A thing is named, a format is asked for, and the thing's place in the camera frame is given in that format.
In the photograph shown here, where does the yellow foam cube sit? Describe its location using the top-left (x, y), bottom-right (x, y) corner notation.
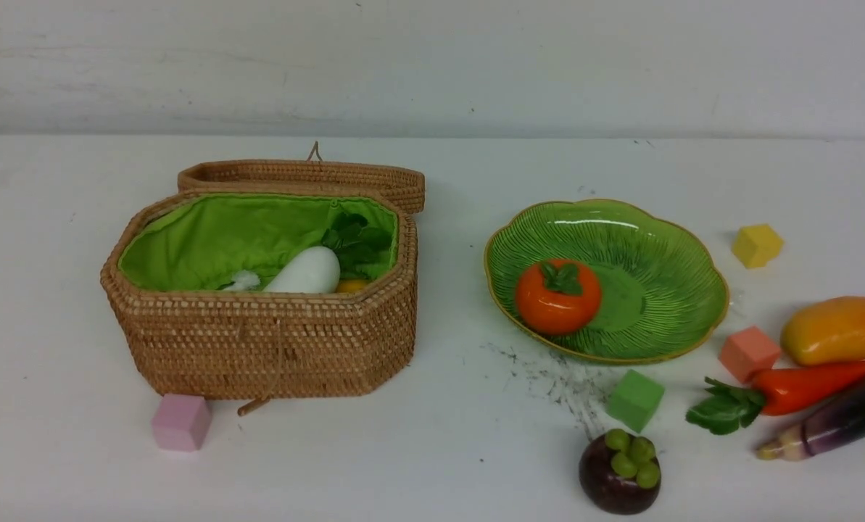
top-left (731, 223), bottom-right (785, 270)

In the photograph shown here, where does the yellow banana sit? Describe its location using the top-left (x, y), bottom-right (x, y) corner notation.
top-left (335, 278), bottom-right (371, 294)

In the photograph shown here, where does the white radish with leaves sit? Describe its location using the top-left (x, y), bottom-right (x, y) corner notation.
top-left (261, 212), bottom-right (394, 294)

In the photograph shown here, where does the green foam cube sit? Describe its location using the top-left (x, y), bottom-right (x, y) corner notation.
top-left (605, 369), bottom-right (666, 433)

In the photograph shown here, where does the orange foam cube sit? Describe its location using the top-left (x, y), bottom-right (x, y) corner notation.
top-left (718, 325), bottom-right (782, 384)

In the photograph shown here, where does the pink foam cube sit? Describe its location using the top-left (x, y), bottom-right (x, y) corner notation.
top-left (151, 394), bottom-right (212, 452)

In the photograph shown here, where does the dark purple mangosteen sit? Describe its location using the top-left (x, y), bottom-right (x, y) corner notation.
top-left (578, 428), bottom-right (661, 515)

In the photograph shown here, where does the orange persimmon green calyx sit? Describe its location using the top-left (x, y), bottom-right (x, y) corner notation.
top-left (513, 258), bottom-right (603, 336)

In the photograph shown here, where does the orange carrot with leaves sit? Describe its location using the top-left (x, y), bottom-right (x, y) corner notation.
top-left (685, 360), bottom-right (865, 436)

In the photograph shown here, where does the purple eggplant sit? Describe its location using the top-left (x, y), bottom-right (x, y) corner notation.
top-left (755, 378), bottom-right (865, 462)

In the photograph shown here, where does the woven wicker basket green lining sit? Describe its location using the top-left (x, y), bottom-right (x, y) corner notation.
top-left (100, 146), bottom-right (426, 414)

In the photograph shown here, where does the green ribbed glass plate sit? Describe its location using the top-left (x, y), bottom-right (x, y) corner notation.
top-left (483, 199), bottom-right (730, 365)

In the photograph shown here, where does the yellow orange mango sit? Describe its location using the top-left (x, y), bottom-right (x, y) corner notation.
top-left (779, 295), bottom-right (865, 366)

